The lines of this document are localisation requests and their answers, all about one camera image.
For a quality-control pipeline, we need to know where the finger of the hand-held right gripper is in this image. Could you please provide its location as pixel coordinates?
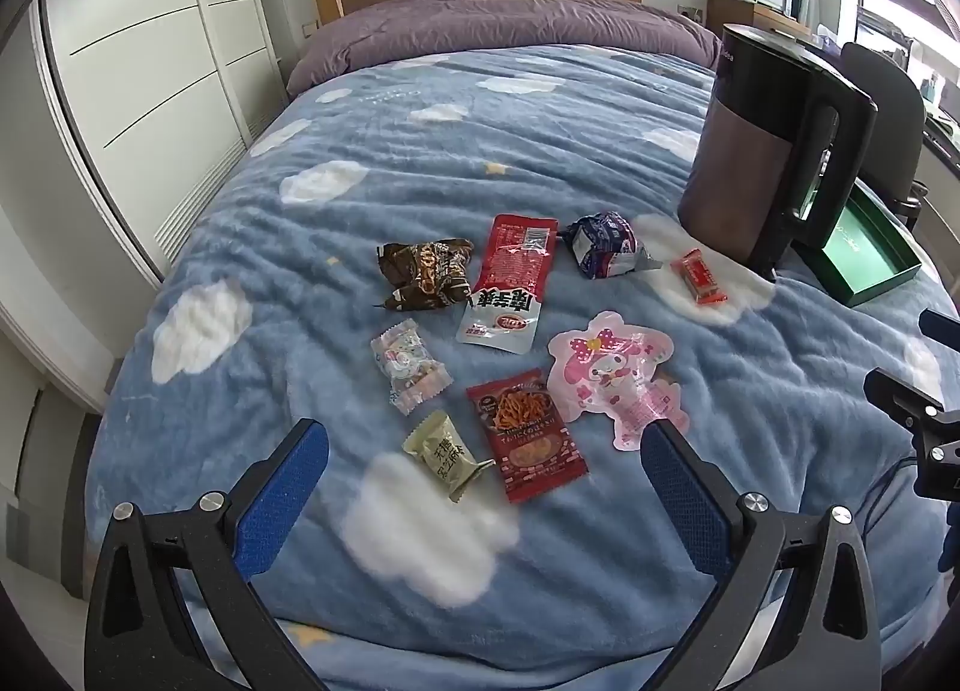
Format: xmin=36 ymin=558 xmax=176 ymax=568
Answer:
xmin=919 ymin=308 xmax=960 ymax=351
xmin=864 ymin=368 xmax=960 ymax=448

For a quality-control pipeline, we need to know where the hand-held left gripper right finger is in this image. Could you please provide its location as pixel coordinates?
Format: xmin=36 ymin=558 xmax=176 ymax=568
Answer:
xmin=640 ymin=418 xmax=905 ymax=691

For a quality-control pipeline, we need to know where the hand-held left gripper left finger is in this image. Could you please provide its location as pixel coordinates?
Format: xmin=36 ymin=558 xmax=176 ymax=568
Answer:
xmin=84 ymin=418 xmax=331 ymax=691

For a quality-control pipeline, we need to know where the green tray box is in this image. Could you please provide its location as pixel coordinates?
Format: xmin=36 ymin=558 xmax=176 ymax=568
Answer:
xmin=791 ymin=181 xmax=922 ymax=308

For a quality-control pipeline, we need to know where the pink cartoon snack packet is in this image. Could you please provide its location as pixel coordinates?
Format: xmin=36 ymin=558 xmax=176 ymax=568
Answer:
xmin=546 ymin=312 xmax=689 ymax=452

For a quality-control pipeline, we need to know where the beige snack packet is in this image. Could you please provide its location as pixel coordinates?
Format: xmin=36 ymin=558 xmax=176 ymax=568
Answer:
xmin=403 ymin=412 xmax=496 ymax=503

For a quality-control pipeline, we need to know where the dark red snack packet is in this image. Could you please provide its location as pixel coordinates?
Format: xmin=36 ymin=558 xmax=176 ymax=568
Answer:
xmin=466 ymin=368 xmax=589 ymax=504

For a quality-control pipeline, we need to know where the pastel candy packet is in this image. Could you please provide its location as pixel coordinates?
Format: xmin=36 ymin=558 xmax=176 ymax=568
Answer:
xmin=371 ymin=318 xmax=453 ymax=416

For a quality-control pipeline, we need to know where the small red candy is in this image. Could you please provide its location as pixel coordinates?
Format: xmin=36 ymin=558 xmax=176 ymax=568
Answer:
xmin=671 ymin=250 xmax=730 ymax=306

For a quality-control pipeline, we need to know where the blue white snack packet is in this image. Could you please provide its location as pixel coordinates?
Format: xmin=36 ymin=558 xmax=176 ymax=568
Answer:
xmin=561 ymin=212 xmax=662 ymax=281

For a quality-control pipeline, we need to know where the brown snack packet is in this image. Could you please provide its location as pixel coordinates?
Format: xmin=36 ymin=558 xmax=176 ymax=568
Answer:
xmin=376 ymin=238 xmax=475 ymax=309

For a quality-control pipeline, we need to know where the long red white snack packet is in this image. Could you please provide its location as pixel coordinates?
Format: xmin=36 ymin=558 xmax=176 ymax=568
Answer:
xmin=456 ymin=214 xmax=560 ymax=354

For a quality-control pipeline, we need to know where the white desk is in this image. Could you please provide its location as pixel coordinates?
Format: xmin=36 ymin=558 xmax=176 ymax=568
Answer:
xmin=922 ymin=113 xmax=960 ymax=174

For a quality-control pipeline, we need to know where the dark chair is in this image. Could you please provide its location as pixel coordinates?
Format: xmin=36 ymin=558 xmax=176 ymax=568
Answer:
xmin=840 ymin=41 xmax=927 ymax=227

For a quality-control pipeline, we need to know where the dark electric kettle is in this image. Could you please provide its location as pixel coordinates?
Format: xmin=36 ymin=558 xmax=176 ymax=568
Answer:
xmin=679 ymin=23 xmax=878 ymax=281

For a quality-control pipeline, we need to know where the wooden nightstand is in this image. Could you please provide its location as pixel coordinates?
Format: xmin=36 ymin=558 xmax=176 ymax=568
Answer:
xmin=706 ymin=0 xmax=811 ymax=39

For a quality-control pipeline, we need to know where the blue cloud blanket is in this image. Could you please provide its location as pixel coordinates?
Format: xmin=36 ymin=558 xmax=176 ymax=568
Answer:
xmin=84 ymin=46 xmax=960 ymax=662

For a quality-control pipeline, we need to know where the white wardrobe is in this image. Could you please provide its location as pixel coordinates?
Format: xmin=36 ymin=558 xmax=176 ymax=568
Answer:
xmin=30 ymin=0 xmax=282 ymax=272

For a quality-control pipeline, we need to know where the purple pillow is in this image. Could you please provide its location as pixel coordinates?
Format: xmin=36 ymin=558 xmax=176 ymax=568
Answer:
xmin=286 ymin=0 xmax=722 ymax=98

